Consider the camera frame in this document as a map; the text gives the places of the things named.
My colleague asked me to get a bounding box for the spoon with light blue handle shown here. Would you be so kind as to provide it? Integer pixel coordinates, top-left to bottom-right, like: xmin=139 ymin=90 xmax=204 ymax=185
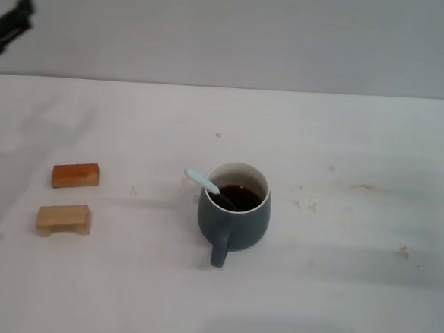
xmin=181 ymin=166 xmax=242 ymax=211

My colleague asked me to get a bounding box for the grey ceramic cup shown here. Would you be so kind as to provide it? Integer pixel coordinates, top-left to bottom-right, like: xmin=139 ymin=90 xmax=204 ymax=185
xmin=194 ymin=159 xmax=274 ymax=271

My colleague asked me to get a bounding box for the dark orange wooden block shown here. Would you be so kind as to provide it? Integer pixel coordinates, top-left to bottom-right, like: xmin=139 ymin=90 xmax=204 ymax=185
xmin=51 ymin=159 xmax=101 ymax=192

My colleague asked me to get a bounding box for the light notched wooden block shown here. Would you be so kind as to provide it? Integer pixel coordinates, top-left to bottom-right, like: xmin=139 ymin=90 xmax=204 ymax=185
xmin=35 ymin=201 xmax=94 ymax=241

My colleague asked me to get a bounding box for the dark coffee liquid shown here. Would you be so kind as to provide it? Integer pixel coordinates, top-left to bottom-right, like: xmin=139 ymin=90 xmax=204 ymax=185
xmin=208 ymin=182 xmax=265 ymax=215

